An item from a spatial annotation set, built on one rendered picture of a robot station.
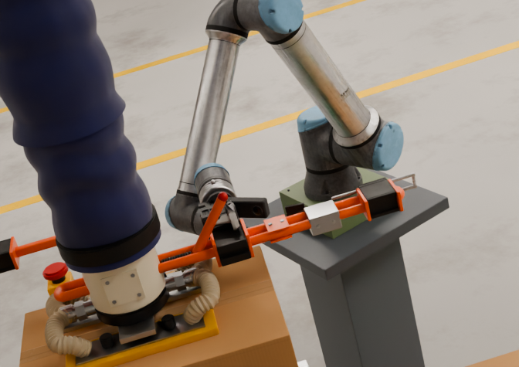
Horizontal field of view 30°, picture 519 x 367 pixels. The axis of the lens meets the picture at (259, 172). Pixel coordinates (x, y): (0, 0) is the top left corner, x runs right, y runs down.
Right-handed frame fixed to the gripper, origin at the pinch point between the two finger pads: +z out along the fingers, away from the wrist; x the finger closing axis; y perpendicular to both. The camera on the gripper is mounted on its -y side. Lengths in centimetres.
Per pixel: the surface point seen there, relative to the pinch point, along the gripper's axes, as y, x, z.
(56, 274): 49, -18, -43
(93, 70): 18, 50, 8
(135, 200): 19.1, 19.8, 6.1
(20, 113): 35, 46, 8
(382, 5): -166, -124, -504
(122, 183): 20.4, 25.0, 7.6
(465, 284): -85, -122, -128
